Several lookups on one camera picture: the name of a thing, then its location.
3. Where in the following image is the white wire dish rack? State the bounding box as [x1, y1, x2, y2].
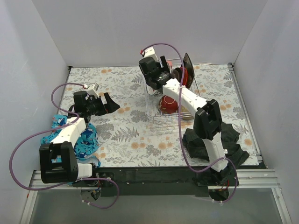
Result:
[144, 53, 199, 121]

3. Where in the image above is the floral tablecloth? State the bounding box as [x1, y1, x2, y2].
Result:
[61, 64, 259, 167]

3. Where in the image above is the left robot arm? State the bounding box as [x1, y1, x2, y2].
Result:
[39, 91, 120, 187]

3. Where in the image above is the blue patterned cloth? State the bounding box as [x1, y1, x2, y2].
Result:
[41, 114, 101, 167]

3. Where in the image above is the red floral bowl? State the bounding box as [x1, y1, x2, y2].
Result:
[158, 96, 178, 114]

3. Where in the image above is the black floral square plate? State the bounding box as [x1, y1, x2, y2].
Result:
[183, 53, 195, 89]

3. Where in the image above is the black striped cloth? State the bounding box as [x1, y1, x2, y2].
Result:
[182, 122, 250, 168]

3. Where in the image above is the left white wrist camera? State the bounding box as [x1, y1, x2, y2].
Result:
[84, 83, 99, 98]

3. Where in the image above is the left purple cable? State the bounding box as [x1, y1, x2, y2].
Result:
[9, 82, 120, 209]

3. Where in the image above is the beige bowl black inside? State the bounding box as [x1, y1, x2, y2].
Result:
[180, 106, 194, 120]

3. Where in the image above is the black base bar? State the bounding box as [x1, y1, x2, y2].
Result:
[70, 166, 267, 198]

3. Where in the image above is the orange round plate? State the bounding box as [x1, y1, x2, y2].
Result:
[181, 67, 188, 86]

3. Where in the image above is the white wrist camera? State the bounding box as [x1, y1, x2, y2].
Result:
[84, 83, 99, 98]
[140, 47, 159, 62]

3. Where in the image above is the black round plate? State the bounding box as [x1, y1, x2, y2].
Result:
[173, 68, 183, 82]

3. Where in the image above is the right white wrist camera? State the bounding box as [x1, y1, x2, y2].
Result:
[140, 47, 159, 62]

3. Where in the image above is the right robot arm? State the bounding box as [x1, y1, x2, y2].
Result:
[139, 56, 232, 186]

